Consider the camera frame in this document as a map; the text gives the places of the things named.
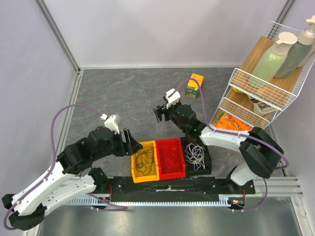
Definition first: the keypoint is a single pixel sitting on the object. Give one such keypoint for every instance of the grey cable duct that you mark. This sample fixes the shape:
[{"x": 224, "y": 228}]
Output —
[{"x": 95, "y": 202}]

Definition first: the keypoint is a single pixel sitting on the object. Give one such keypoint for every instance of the black plastic bin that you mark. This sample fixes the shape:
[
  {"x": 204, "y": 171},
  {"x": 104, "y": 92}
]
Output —
[{"x": 197, "y": 158}]

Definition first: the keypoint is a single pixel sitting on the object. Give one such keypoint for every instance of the white wire shelf rack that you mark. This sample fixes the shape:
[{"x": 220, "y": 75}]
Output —
[{"x": 277, "y": 93}]

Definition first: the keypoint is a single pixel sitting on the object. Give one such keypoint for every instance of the dark green pump bottle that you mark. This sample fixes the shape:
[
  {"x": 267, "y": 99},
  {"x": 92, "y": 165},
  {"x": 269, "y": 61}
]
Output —
[{"x": 294, "y": 57}]

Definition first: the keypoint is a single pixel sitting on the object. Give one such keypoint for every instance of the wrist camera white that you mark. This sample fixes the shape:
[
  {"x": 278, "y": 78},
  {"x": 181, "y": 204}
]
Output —
[
  {"x": 111, "y": 122},
  {"x": 171, "y": 97}
]

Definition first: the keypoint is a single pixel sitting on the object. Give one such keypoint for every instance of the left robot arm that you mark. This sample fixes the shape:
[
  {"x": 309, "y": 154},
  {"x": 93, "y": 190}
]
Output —
[{"x": 71, "y": 175}]

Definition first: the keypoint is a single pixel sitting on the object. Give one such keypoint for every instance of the yellow plastic bin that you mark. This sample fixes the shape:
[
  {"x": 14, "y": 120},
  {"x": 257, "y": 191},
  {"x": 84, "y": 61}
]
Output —
[{"x": 144, "y": 164}]

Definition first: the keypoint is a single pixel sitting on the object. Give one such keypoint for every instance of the orange green carton box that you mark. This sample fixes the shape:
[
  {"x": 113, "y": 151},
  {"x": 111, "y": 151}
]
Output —
[{"x": 193, "y": 85}]

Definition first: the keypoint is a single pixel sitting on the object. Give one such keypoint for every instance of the brown snack packet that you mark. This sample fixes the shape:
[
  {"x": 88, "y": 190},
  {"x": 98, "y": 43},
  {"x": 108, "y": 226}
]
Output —
[{"x": 261, "y": 108}]

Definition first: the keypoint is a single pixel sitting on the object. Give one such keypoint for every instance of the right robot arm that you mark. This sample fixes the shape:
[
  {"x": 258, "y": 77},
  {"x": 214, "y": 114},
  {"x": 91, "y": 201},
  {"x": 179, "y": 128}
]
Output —
[{"x": 259, "y": 151}]

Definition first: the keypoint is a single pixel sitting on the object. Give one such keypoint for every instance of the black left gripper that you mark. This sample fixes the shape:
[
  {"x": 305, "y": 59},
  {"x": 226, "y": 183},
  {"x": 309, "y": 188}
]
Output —
[{"x": 128, "y": 148}]

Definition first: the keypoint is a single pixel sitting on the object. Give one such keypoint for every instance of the orange snack packets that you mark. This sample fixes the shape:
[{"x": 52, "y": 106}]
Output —
[{"x": 229, "y": 122}]

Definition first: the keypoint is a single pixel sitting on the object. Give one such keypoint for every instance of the red plastic bin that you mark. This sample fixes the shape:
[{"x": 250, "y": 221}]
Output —
[{"x": 171, "y": 164}]

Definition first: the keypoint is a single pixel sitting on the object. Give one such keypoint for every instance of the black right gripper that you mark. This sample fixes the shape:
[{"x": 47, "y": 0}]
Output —
[{"x": 162, "y": 112}]

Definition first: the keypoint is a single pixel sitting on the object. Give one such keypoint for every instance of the aluminium corner post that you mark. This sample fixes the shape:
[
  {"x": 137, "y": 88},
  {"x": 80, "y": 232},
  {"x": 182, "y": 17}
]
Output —
[{"x": 42, "y": 6}]

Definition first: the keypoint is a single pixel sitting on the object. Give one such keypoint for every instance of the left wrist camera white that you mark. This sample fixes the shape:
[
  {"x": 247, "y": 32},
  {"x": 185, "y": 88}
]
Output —
[{"x": 111, "y": 122}]

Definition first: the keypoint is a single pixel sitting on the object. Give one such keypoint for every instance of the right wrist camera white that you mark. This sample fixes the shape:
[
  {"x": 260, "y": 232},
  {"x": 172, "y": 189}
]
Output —
[{"x": 171, "y": 97}]

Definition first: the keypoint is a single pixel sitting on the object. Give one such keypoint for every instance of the light green pump bottle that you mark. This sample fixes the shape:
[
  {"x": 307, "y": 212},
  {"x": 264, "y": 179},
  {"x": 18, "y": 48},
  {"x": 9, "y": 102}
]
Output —
[{"x": 272, "y": 60}]

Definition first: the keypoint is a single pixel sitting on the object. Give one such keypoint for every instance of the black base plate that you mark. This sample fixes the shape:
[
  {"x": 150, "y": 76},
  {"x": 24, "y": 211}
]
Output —
[{"x": 213, "y": 185}]

